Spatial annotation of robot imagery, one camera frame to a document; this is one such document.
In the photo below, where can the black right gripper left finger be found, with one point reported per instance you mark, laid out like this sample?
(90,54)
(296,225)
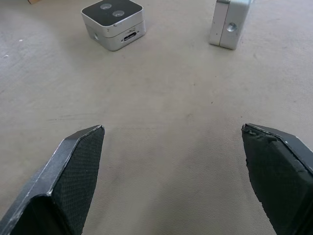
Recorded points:
(71,176)

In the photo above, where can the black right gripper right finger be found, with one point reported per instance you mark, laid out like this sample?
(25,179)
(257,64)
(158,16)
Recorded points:
(278,176)

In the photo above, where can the brown object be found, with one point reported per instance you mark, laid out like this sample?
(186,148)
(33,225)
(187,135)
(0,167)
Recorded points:
(31,1)

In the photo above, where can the silver camera with black face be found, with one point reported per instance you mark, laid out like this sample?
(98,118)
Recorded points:
(113,23)

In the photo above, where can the silver camera with screw hole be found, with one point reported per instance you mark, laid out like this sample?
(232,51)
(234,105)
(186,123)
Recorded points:
(228,24)

